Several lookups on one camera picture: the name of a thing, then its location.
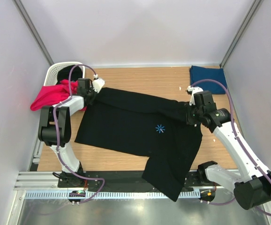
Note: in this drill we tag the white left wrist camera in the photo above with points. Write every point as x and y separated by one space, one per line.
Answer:
98 83

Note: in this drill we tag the black t-shirt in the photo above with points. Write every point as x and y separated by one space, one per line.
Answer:
148 126

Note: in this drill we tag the right aluminium corner post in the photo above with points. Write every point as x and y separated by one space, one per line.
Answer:
242 29

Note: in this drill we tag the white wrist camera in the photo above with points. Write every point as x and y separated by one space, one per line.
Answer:
98 83
192 91

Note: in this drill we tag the left aluminium corner post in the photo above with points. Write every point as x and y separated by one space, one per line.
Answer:
33 30

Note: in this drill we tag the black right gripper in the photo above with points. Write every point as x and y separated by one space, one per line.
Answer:
190 120

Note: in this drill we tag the white laundry basket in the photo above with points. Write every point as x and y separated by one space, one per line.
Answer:
51 75

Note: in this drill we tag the white slotted cable duct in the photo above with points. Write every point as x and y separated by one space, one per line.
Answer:
70 194

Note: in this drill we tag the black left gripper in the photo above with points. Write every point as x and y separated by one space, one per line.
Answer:
91 89

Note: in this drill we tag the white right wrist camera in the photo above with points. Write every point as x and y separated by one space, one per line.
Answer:
192 91

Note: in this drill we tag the aluminium corner post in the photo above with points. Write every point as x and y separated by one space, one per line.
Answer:
33 30
242 29

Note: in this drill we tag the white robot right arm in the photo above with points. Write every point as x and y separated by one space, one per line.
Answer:
251 186

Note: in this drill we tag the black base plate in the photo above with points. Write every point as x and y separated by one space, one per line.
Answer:
115 181

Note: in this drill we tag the black garment in basket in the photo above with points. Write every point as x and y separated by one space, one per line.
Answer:
63 74

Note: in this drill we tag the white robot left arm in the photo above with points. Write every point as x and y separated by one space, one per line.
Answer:
55 126

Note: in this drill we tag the aluminium frame rail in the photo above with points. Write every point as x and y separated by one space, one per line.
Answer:
35 181

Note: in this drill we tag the pink t-shirt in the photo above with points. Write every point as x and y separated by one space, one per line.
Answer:
51 95

